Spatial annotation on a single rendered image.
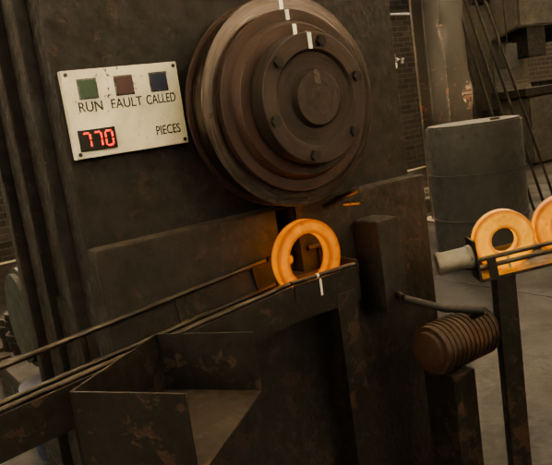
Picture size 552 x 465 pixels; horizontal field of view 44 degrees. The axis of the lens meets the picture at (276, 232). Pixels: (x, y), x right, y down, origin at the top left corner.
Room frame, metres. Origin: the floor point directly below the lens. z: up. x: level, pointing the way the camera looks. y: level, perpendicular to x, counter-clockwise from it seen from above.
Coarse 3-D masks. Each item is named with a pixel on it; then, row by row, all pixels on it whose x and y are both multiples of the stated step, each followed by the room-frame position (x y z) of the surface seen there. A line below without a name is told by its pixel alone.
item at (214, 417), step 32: (128, 352) 1.16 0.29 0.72; (160, 352) 1.25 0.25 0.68; (192, 352) 1.22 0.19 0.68; (224, 352) 1.19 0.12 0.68; (256, 352) 1.17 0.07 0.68; (96, 384) 1.06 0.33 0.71; (128, 384) 1.14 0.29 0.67; (160, 384) 1.23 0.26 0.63; (192, 384) 1.22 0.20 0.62; (224, 384) 1.20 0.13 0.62; (256, 384) 1.18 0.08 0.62; (96, 416) 0.99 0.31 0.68; (128, 416) 0.97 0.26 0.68; (160, 416) 0.95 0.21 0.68; (192, 416) 1.12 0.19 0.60; (224, 416) 1.10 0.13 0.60; (96, 448) 1.00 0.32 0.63; (128, 448) 0.97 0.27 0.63; (160, 448) 0.95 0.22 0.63; (192, 448) 0.93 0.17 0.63
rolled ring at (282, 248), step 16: (288, 224) 1.58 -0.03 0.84; (304, 224) 1.57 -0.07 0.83; (320, 224) 1.60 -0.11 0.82; (288, 240) 1.55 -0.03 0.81; (320, 240) 1.62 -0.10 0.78; (336, 240) 1.62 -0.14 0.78; (272, 256) 1.55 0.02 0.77; (288, 256) 1.54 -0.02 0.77; (336, 256) 1.62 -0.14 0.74; (288, 272) 1.54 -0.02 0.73
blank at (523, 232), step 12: (492, 216) 1.66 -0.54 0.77; (504, 216) 1.66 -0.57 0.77; (516, 216) 1.66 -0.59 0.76; (480, 228) 1.66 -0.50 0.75; (492, 228) 1.66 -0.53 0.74; (516, 228) 1.66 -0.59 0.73; (528, 228) 1.66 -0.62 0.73; (480, 240) 1.66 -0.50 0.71; (516, 240) 1.67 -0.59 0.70; (528, 240) 1.66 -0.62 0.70; (480, 252) 1.66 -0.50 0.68; (492, 252) 1.66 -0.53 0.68; (528, 252) 1.66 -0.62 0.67; (516, 264) 1.66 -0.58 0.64
